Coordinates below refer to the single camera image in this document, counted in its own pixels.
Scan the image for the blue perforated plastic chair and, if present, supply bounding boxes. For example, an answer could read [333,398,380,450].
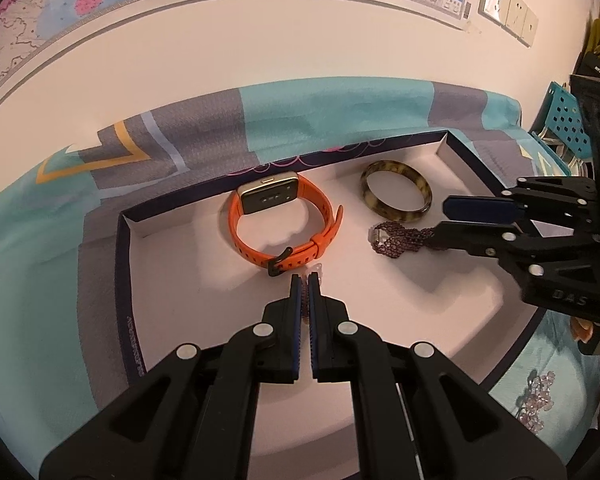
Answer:
[530,81,593,161]

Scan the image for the patterned teal tablecloth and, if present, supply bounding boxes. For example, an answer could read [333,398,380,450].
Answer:
[0,76,600,466]

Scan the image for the person's right hand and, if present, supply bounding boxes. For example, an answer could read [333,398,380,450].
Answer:
[571,316,595,345]

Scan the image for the orange smartwatch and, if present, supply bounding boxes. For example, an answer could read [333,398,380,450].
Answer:
[228,171,344,277]

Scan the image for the dark blue jewelry box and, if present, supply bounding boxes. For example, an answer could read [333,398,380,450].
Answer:
[114,130,551,433]

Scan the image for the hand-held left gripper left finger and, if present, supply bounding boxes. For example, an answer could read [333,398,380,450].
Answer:
[39,274,302,480]

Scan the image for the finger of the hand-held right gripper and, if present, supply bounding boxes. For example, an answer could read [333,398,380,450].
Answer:
[442,175,600,231]
[432,220,600,286]

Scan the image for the purple beaded bracelet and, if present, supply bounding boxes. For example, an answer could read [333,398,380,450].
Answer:
[369,222,438,261]
[300,271,326,328]

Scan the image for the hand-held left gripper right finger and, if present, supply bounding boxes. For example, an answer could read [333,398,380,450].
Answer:
[309,275,567,480]

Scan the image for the black handbag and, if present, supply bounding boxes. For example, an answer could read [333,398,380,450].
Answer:
[572,52,600,82]

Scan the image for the clear crystal bead bracelet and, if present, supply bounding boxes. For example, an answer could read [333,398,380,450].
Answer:
[515,370,556,433]

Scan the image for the tortoiseshell bangle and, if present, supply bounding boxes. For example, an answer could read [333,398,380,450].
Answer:
[361,160,433,224]

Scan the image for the white cable bundle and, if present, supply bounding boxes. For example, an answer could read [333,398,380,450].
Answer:
[532,130,593,178]

